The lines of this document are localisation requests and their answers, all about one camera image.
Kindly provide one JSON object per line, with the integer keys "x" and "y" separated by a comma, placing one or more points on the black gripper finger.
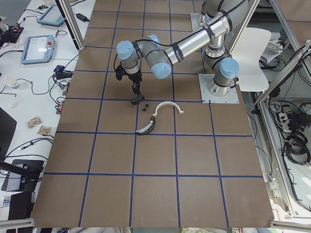
{"x": 136, "y": 88}

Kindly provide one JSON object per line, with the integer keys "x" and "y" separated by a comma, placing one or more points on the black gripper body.
{"x": 135, "y": 78}

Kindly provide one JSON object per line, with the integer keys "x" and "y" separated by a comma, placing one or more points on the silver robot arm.
{"x": 221, "y": 17}
{"x": 225, "y": 68}

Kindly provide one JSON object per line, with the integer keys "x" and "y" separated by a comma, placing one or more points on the small black brake pad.
{"x": 137, "y": 99}

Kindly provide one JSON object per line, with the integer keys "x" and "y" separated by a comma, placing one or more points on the dark green curved brake shoe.
{"x": 148, "y": 128}

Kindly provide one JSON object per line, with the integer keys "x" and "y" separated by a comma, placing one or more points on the black power adapter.
{"x": 82, "y": 17}

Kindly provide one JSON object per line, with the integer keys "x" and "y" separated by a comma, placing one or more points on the blue teach pendant near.
{"x": 38, "y": 49}

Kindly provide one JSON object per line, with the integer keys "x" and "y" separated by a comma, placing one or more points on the blue teach pendant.
{"x": 52, "y": 17}
{"x": 38, "y": 49}

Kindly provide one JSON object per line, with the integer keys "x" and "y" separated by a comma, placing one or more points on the blue teach pendant far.
{"x": 52, "y": 17}

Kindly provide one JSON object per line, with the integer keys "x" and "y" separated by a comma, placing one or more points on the white chair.
{"x": 247, "y": 53}

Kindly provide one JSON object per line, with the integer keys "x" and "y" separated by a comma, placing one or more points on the paper cup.
{"x": 12, "y": 82}

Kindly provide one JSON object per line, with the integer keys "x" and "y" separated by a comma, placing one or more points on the black monitor stand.
{"x": 22, "y": 175}

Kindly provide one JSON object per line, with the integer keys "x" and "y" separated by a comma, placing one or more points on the white curved plastic bracket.
{"x": 167, "y": 104}

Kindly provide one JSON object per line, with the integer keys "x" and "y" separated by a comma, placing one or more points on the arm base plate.
{"x": 197, "y": 20}
{"x": 212, "y": 93}

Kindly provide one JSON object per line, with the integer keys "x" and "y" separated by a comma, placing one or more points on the aluminium frame post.
{"x": 72, "y": 26}

